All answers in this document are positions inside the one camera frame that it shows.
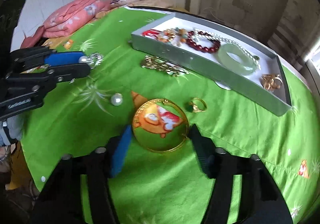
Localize pearl drop earring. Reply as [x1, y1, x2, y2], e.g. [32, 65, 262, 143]
[110, 93, 123, 106]
[79, 56, 88, 63]

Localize large gold bangle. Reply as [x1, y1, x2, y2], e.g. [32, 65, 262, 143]
[132, 99, 189, 153]

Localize silver rhinestone brooch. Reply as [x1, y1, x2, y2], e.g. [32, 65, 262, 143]
[86, 53, 104, 69]

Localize gold ring green stone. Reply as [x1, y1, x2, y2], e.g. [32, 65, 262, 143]
[189, 97, 207, 113]

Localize gold chain bracelet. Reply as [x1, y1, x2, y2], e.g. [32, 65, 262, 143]
[141, 55, 190, 78]

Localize red cord woven bracelet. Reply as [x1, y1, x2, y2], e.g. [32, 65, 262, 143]
[141, 29, 162, 40]

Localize multicolour stone bead bracelet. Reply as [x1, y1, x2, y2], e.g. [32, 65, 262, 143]
[157, 27, 189, 47]

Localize gold brooch pin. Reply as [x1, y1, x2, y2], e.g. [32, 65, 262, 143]
[261, 74, 283, 91]

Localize dark red bead bracelet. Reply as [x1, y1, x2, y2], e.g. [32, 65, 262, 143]
[186, 30, 222, 54]

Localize pale green jade bangle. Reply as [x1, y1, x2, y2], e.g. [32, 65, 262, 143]
[216, 43, 259, 76]

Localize pink folded quilt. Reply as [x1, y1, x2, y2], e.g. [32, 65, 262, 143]
[21, 0, 111, 48]

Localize green cartoon bed sheet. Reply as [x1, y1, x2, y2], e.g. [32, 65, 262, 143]
[22, 8, 319, 223]

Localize yellow beige pillow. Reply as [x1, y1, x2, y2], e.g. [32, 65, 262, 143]
[129, 0, 175, 8]

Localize grey shallow cardboard tray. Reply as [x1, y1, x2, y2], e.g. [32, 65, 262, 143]
[131, 13, 292, 116]

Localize patterned window curtain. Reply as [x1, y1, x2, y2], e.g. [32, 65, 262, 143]
[267, 1, 319, 66]

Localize wall power socket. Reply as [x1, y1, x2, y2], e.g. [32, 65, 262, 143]
[232, 0, 252, 13]

